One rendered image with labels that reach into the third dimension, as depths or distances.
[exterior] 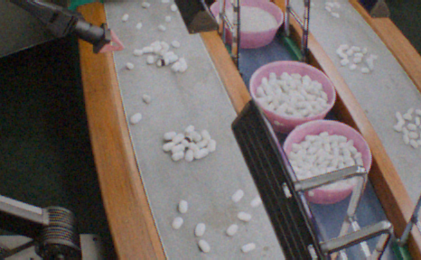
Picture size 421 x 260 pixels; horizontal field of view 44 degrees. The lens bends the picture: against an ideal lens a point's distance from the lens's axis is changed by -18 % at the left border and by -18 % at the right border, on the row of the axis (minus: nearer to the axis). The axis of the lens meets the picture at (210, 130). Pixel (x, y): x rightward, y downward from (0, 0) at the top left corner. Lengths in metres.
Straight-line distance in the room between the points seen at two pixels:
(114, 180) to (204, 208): 0.24
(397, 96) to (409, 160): 0.30
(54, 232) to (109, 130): 0.41
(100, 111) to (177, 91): 0.25
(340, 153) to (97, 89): 0.74
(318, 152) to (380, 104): 0.33
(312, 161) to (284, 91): 0.31
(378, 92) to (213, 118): 0.56
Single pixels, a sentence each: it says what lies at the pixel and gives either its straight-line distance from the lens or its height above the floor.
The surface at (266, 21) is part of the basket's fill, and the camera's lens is 2.14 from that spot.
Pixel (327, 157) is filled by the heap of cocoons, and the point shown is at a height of 0.74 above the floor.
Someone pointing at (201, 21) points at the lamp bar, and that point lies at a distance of 1.50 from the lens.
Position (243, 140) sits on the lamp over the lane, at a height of 1.07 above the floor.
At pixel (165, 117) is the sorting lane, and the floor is 0.74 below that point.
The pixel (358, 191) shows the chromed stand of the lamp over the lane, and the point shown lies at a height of 1.05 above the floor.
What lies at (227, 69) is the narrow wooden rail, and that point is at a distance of 1.84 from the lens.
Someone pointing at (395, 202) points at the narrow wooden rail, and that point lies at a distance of 1.55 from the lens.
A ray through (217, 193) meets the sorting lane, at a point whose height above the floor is 0.74.
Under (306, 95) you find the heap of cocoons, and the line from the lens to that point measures 1.82.
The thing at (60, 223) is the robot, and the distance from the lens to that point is 1.43.
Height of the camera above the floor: 1.90
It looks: 44 degrees down
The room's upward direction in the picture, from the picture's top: straight up
